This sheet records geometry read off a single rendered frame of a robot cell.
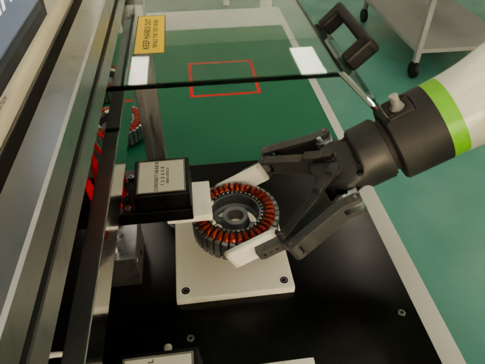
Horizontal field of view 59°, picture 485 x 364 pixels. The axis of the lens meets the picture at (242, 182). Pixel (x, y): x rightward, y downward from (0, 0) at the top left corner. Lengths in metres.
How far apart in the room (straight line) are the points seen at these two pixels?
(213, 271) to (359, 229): 0.23
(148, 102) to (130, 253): 0.23
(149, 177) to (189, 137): 0.36
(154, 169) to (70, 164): 0.27
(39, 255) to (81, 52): 0.17
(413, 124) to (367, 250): 0.22
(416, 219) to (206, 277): 1.36
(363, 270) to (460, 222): 1.31
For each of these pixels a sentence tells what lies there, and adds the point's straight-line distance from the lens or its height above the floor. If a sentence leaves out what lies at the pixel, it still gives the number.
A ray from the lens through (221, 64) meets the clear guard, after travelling 0.40.
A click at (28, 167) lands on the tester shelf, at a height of 1.11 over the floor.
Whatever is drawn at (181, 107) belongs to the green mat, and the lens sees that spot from 0.94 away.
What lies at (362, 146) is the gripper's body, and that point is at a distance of 0.49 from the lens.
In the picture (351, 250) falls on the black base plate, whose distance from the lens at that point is 0.63.
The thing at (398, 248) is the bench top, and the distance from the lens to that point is 0.68.
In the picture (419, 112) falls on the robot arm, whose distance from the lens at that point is 0.49.
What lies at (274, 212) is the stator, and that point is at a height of 0.85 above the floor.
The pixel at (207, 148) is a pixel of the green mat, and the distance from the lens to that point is 0.81.
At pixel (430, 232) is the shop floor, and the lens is 1.81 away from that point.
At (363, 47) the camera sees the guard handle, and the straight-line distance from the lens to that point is 0.47.
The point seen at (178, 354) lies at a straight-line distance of 0.36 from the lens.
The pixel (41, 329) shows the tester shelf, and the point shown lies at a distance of 0.20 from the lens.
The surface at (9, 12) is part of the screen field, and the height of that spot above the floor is 1.15.
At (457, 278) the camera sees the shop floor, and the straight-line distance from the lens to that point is 1.70.
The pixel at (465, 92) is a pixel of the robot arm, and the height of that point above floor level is 1.02.
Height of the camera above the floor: 1.24
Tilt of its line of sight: 42 degrees down
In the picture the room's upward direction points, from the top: straight up
